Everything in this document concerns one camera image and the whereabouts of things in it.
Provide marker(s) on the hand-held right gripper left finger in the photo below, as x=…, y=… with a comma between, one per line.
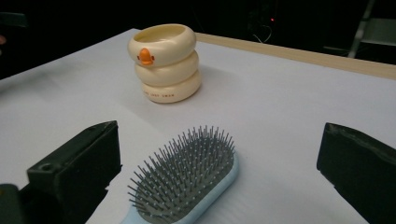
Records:
x=77, y=168

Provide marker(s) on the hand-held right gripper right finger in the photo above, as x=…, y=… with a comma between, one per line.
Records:
x=361, y=168

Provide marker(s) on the light blue hairbrush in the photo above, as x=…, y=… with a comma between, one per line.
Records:
x=186, y=177

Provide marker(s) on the cream ringed duck-beak holder cup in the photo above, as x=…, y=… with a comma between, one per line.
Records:
x=168, y=65

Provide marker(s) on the white metal stand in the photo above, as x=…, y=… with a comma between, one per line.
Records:
x=370, y=31

